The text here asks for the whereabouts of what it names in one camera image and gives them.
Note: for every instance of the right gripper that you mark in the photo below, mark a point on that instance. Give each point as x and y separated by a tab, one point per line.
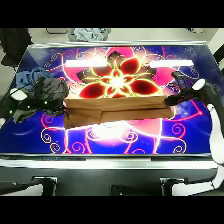
178	98

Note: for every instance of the brown shirt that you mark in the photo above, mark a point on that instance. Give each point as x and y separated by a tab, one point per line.
116	110

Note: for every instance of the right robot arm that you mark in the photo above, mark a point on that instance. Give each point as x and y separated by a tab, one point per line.
213	100

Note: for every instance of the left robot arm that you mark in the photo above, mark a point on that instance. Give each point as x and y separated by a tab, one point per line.
15	103

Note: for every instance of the heap of clothes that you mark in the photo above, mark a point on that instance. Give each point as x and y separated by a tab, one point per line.
88	34

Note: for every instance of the grey garment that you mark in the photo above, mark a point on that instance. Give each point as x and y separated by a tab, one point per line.
53	91

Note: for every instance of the blue garment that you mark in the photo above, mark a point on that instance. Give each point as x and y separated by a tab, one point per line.
28	78

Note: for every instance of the silver frame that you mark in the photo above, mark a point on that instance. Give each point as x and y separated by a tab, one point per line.
100	164

